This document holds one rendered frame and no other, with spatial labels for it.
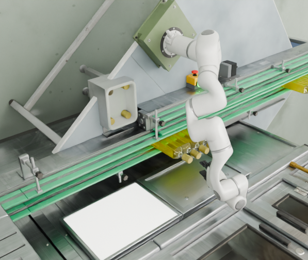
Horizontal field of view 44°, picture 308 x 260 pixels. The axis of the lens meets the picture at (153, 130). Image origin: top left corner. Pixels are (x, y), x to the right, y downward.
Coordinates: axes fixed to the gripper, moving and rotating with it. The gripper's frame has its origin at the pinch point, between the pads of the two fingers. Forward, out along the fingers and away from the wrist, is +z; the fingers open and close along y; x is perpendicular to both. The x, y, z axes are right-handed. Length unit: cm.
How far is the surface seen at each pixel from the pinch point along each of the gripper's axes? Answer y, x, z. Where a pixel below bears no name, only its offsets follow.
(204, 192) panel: -12.4, 0.8, -2.4
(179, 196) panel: -12.3, 12.6, 0.5
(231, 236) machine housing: -16.1, 3.2, -28.8
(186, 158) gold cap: 1.1, 3.9, 9.9
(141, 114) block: 15.0, 14.8, 37.7
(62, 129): -15, 47, 96
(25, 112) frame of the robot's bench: 7, 67, 87
